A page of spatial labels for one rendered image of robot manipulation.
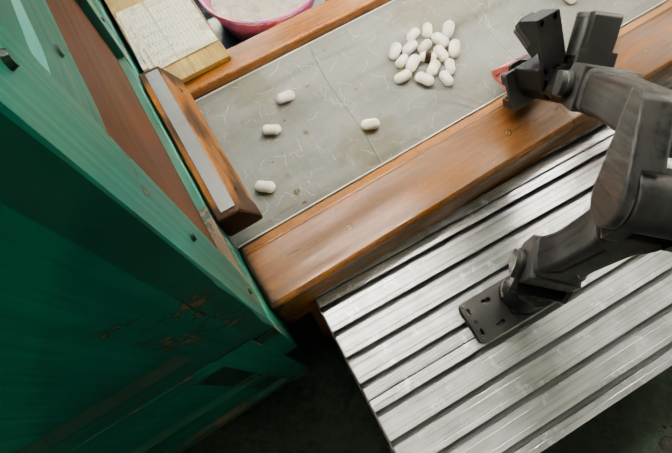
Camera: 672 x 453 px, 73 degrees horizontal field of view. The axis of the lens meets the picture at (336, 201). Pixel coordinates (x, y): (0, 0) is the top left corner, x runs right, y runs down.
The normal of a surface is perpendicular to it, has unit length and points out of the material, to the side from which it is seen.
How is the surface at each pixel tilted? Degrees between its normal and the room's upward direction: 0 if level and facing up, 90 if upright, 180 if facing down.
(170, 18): 0
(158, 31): 0
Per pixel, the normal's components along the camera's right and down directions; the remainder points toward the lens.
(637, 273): -0.04, -0.39
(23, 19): 0.58, -0.61
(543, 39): 0.37, 0.33
